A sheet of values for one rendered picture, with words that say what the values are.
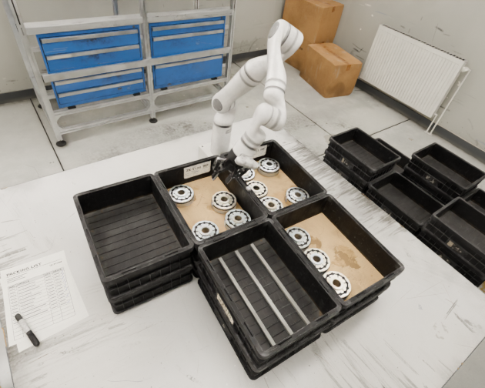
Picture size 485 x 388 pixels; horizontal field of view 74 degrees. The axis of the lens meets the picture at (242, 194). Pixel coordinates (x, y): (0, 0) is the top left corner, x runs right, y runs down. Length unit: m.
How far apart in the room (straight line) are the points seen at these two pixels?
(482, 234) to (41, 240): 2.27
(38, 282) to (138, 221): 0.40
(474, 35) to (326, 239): 2.99
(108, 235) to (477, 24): 3.60
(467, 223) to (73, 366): 2.11
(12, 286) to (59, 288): 0.16
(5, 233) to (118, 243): 0.51
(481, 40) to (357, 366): 3.28
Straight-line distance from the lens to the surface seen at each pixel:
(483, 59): 3.95
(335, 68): 4.02
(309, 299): 1.17
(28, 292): 1.40
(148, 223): 1.29
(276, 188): 1.46
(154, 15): 2.97
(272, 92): 1.09
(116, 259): 1.22
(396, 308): 1.45
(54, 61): 2.87
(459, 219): 2.35
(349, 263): 1.30
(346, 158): 2.29
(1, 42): 3.70
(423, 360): 1.41
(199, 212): 1.32
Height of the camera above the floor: 1.82
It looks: 45 degrees down
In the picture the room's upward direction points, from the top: 9 degrees clockwise
